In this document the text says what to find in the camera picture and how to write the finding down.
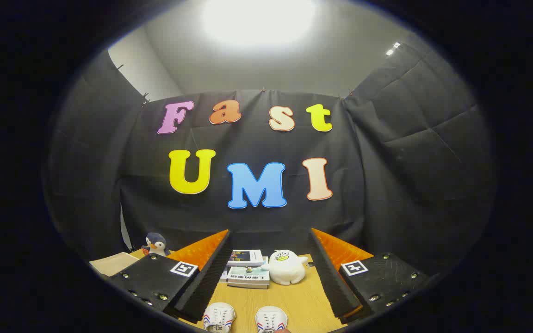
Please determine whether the bright ceiling light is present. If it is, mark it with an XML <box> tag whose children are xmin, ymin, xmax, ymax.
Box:
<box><xmin>202</xmin><ymin>0</ymin><xmax>316</xmax><ymax>47</ymax></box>

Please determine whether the grey penguin plush toy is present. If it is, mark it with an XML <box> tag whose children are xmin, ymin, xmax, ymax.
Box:
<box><xmin>143</xmin><ymin>233</ymin><xmax>171</xmax><ymax>257</ymax></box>

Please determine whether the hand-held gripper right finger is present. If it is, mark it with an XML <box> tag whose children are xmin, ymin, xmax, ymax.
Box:
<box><xmin>310</xmin><ymin>228</ymin><xmax>431</xmax><ymax>324</ymax></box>

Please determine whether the white book with night photo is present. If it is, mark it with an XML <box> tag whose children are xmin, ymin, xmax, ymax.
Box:
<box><xmin>227</xmin><ymin>250</ymin><xmax>265</xmax><ymax>267</ymax></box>

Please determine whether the thick book with teal cover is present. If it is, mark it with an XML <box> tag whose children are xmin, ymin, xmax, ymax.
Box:
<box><xmin>227</xmin><ymin>266</ymin><xmax>271</xmax><ymax>290</ymax></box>

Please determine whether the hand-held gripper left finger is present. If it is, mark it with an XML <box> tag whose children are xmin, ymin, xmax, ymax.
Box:
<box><xmin>107</xmin><ymin>229</ymin><xmax>233</xmax><ymax>323</ymax></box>

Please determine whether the white canvas shoe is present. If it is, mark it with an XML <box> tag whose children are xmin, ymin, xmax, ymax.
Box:
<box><xmin>255</xmin><ymin>306</ymin><xmax>289</xmax><ymax>333</ymax></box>
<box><xmin>203</xmin><ymin>302</ymin><xmax>236</xmax><ymax>333</ymax></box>

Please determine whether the black backdrop cloth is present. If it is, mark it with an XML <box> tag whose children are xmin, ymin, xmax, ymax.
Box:
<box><xmin>44</xmin><ymin>44</ymin><xmax>496</xmax><ymax>273</ymax></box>

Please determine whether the white duck plush toy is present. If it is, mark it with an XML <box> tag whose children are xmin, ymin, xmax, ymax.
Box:
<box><xmin>266</xmin><ymin>250</ymin><xmax>310</xmax><ymax>285</ymax></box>

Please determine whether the beige fabric storage box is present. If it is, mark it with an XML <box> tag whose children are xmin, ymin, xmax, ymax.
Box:
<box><xmin>90</xmin><ymin>252</ymin><xmax>140</xmax><ymax>277</ymax></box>

